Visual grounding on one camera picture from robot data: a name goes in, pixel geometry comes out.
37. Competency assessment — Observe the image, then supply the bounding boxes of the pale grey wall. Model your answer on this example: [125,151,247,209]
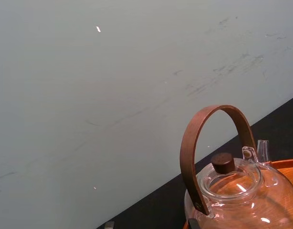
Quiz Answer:
[0,0,293,229]

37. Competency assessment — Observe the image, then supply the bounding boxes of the glass teapot with wooden handle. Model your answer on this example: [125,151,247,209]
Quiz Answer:
[179,104,293,229]

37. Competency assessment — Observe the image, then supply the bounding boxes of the glass lid with wooden knob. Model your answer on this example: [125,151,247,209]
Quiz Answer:
[199,152,262,200]

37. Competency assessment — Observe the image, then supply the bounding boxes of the black table cloth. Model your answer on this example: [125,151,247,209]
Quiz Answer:
[95,94,293,229]

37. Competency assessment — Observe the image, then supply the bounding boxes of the round orange wooden tray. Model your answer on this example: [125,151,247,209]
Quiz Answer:
[183,159,293,229]

